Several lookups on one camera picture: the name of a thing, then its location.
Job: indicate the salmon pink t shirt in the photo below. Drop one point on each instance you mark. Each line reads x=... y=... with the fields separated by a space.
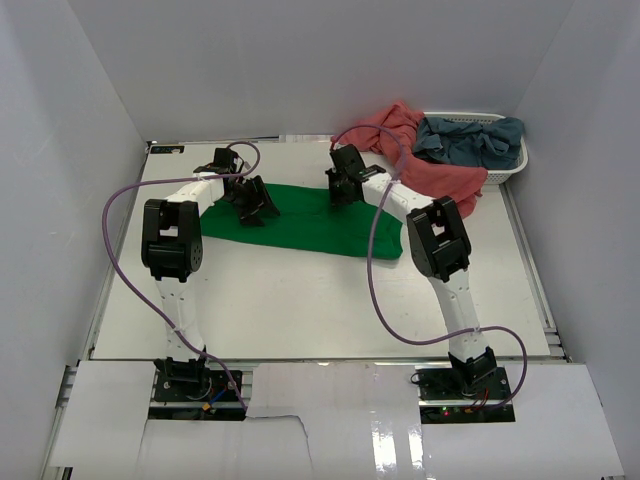
x=392 y=132

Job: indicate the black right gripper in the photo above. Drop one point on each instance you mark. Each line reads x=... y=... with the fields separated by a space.
x=336 y=199

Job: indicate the dark blue t shirt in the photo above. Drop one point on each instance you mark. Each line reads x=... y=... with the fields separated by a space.
x=493 y=146

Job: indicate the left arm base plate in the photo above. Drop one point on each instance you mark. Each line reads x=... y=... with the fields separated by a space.
x=191 y=391

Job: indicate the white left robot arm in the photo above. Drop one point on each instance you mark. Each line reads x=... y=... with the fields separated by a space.
x=172 y=242

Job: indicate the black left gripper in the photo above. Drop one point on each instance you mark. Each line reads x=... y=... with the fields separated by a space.
x=247 y=215

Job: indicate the white plastic laundry basket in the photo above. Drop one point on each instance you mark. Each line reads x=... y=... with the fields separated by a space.
x=494 y=177

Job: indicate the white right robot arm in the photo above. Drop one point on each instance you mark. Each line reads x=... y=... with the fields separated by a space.
x=439 y=247

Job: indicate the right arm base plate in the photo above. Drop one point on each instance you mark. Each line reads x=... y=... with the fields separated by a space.
x=444 y=399

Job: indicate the green t shirt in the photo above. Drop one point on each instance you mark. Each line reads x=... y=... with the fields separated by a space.
x=307 y=221

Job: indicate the black label sticker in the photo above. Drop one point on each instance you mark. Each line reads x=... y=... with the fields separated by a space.
x=166 y=149

